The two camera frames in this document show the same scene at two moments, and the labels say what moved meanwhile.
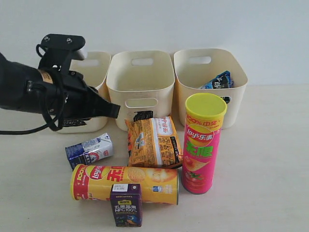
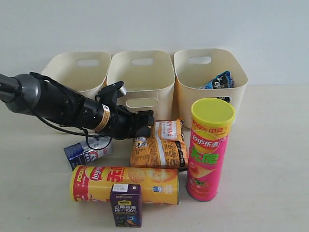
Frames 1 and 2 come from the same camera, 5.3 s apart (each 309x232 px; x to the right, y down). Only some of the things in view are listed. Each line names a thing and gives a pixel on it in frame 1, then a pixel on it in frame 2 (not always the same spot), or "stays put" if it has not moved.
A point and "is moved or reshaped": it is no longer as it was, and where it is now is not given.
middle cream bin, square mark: x=141 y=80 stays put
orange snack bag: x=153 y=142 is moved or reshaped
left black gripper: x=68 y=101 to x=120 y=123
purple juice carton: x=126 y=204 stays put
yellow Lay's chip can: x=93 y=182 stays put
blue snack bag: x=224 y=80 stays put
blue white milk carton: x=90 y=151 stays put
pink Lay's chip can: x=204 y=113 is moved or reshaped
